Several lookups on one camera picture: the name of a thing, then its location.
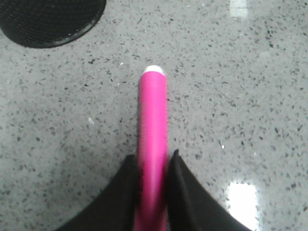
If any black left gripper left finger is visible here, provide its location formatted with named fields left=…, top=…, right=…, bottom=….
left=57, top=155, right=138, bottom=231

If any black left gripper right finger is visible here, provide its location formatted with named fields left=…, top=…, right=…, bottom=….
left=167, top=149, right=250, bottom=231

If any pink marker pen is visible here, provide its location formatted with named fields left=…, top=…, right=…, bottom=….
left=134, top=65, right=167, bottom=231

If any black mesh pen holder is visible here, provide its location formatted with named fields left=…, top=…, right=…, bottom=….
left=0, top=0, right=106, bottom=48

